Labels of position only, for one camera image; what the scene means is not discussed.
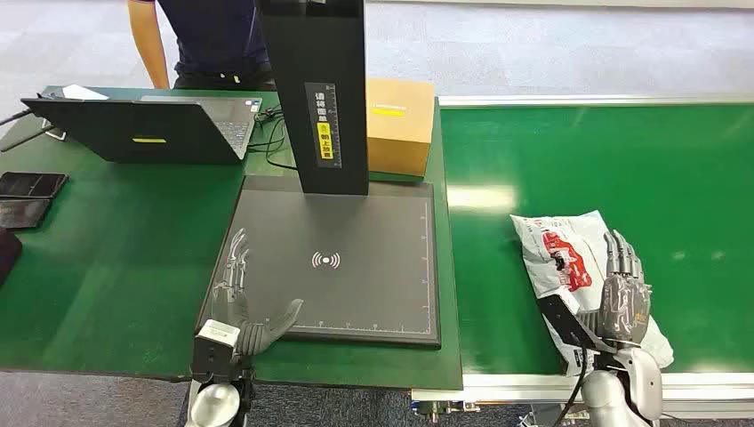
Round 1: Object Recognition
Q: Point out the thin black cable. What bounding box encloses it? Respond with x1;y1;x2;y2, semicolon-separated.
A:
0;108;34;128

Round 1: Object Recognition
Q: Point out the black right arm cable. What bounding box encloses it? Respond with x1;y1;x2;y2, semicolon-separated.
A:
552;344;591;427

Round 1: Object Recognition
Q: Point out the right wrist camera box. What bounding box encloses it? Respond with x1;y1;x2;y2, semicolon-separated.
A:
537;293;617;355

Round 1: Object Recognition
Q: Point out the white paper sheet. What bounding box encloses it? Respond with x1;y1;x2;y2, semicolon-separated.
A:
60;84;111;101

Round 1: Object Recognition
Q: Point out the green conveyor belt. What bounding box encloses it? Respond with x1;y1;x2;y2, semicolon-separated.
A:
410;93;754;421

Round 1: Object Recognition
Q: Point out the black scanner column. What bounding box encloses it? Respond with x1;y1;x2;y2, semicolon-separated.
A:
258;0;371;197

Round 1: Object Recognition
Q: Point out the black laptop cable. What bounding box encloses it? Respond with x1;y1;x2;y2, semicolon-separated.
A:
247;104;300;173

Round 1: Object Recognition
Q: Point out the white poly mailer package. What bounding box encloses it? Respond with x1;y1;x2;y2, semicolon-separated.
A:
509;210;675;377

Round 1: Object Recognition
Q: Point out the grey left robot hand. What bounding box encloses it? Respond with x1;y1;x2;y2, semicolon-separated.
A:
205;228;304;358

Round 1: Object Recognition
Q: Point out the black scanner base plate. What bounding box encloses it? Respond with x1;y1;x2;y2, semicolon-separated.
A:
196;175;442;349

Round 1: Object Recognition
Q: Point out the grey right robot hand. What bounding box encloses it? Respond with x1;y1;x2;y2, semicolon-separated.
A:
580;230;652;350

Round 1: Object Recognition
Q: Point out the brown cardboard box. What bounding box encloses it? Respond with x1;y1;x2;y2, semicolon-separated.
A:
365;77;437;179

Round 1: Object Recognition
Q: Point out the black laptop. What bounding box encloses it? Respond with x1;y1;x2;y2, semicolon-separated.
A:
21;95;264;165

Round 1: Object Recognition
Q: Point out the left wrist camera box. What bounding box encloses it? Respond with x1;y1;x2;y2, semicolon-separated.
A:
191;319;242;378

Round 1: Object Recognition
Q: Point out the thin black rod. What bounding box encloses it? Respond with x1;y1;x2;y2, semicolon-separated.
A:
0;124;59;154

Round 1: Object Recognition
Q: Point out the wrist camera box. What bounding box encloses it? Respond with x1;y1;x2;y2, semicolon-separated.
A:
537;293;617;355
191;319;242;378

